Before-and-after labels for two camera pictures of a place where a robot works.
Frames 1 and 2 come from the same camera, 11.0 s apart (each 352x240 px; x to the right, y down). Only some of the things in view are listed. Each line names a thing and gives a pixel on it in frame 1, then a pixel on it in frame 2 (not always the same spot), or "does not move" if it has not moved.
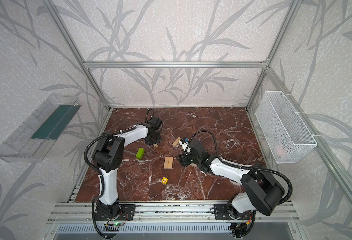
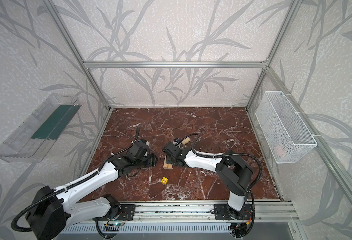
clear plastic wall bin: (35, 139) does not move
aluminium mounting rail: (168, 212) does not move
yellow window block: (164, 180) does not move
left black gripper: (153, 139) -> (149, 158)
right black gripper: (186, 159) -> (169, 152)
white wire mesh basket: (287, 136) does not move
